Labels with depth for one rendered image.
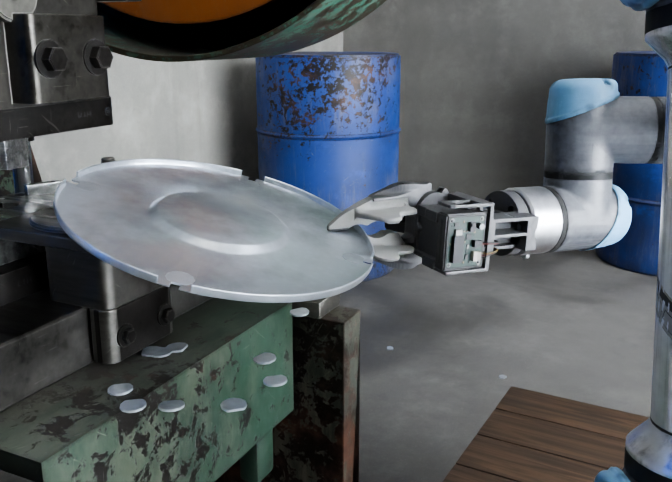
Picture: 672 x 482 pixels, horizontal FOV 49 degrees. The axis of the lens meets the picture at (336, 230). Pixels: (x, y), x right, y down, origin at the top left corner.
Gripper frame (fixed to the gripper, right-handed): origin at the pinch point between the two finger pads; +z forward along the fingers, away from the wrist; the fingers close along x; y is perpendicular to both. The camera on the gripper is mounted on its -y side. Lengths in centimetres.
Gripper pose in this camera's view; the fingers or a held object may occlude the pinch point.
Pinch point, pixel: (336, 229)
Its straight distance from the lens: 74.6
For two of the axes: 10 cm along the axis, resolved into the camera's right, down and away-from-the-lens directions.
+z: -9.0, 0.6, -4.4
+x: -0.4, 9.7, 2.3
